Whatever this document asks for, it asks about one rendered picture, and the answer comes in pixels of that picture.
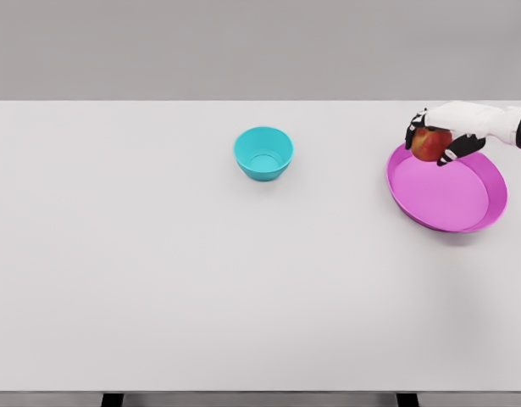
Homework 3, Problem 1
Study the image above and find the red apple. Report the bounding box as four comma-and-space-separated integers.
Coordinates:
410, 125, 454, 163

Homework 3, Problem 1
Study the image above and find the blue bowl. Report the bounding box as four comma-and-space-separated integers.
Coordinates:
232, 125, 295, 183

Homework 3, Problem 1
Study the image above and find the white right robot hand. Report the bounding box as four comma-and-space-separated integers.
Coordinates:
404, 100, 493, 167

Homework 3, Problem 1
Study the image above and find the pink plate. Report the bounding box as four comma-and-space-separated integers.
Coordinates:
385, 142, 508, 234

